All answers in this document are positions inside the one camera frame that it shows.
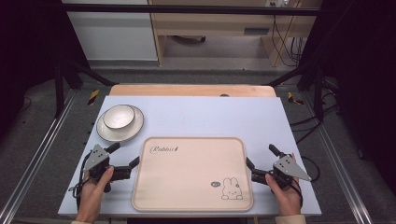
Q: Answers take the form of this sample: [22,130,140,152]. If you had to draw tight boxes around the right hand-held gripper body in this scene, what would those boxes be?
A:
[251,154,312,189]

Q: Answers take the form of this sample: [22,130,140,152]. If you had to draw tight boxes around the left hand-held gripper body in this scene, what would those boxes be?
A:
[83,144,133,193]

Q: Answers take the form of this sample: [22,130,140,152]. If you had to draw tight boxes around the person's right hand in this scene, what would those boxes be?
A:
[265,173,303,217]

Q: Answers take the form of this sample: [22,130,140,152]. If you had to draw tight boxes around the person's left hand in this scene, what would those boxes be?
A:
[76,166,115,223]

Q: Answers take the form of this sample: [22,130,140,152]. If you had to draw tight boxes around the white plate with dark rim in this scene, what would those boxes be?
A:
[95,105,145,143]

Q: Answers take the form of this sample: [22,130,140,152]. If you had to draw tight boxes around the white bowl with dark rim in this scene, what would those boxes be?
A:
[102,105,136,130]

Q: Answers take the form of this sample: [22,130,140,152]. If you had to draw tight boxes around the yellow black tape strip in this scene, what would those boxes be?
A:
[87,89,101,106]
[287,91,305,105]

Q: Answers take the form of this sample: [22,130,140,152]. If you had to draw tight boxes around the beige tray with rabbit print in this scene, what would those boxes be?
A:
[131,136,255,213]

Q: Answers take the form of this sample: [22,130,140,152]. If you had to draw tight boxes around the black metal stand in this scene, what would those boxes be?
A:
[266,57,325,123]
[53,57,117,119]

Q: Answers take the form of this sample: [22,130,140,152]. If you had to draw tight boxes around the wooden table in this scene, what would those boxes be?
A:
[108,83,277,98]

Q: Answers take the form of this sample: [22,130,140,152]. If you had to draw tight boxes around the white cabinet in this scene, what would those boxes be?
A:
[61,0,159,62]

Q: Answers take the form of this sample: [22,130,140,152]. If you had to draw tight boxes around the black curtain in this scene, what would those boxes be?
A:
[0,0,92,138]
[297,0,396,188]

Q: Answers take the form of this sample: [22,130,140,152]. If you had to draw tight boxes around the light wooden desk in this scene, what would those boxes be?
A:
[148,0,322,68]

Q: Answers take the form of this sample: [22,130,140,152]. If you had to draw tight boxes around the white power strip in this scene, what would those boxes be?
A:
[264,0,291,8]

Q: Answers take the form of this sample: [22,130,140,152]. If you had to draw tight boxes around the right hand-held gripper cable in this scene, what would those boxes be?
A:
[292,155,321,207]

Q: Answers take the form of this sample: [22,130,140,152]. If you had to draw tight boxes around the hand-held gripper cable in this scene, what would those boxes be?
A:
[68,152,92,201]
[292,155,321,207]

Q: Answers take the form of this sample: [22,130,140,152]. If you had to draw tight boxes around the left hand-held gripper cable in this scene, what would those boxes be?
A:
[68,152,92,201]

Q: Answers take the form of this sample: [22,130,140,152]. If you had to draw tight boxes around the black floor cables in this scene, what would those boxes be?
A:
[289,92,341,145]

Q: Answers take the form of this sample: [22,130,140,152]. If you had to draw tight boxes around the aluminium floor rail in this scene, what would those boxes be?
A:
[301,91,375,224]
[0,91,78,224]

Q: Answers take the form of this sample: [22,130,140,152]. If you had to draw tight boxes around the black hanging cables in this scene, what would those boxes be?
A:
[270,14,308,67]

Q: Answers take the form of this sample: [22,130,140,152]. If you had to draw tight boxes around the black frame bar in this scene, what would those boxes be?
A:
[64,4,321,17]

